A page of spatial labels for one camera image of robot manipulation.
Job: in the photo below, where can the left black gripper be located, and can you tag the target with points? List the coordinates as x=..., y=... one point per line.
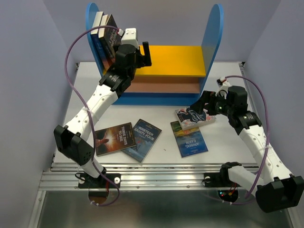
x=143, y=60

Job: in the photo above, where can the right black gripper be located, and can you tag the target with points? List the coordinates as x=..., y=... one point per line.
x=207, y=97

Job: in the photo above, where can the Little Women book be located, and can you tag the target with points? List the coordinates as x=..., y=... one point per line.
x=189, y=119

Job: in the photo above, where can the A Tale of Two Cities book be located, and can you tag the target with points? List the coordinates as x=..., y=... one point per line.
x=108, y=38

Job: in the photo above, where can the Jane Eyre book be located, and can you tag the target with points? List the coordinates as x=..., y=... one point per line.
x=94, y=34

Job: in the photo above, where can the Nineteen Eighty-Four book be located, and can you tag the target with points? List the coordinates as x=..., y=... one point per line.
x=145, y=135

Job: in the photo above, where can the Three Days to See book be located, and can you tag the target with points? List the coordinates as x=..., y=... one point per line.
x=115, y=138

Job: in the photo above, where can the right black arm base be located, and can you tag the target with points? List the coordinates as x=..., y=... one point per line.
x=223, y=179

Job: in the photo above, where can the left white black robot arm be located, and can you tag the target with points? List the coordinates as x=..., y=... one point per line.
x=71, y=139

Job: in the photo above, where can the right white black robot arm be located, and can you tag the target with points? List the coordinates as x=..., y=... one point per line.
x=274, y=186

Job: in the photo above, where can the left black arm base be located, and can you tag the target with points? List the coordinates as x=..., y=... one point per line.
x=85, y=181

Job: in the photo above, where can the blue and yellow bookshelf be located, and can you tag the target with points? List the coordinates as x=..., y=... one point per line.
x=178, y=73

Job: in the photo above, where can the Animal Farm book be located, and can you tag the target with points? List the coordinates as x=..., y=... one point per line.
x=190, y=142

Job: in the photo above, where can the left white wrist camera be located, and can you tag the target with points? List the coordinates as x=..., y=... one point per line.
x=129, y=36

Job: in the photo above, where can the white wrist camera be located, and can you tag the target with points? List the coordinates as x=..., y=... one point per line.
x=129, y=36
x=223, y=86

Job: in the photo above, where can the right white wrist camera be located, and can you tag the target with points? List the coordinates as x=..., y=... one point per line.
x=223, y=86

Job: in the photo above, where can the aluminium mounting rail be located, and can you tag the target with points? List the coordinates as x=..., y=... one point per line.
x=61, y=176

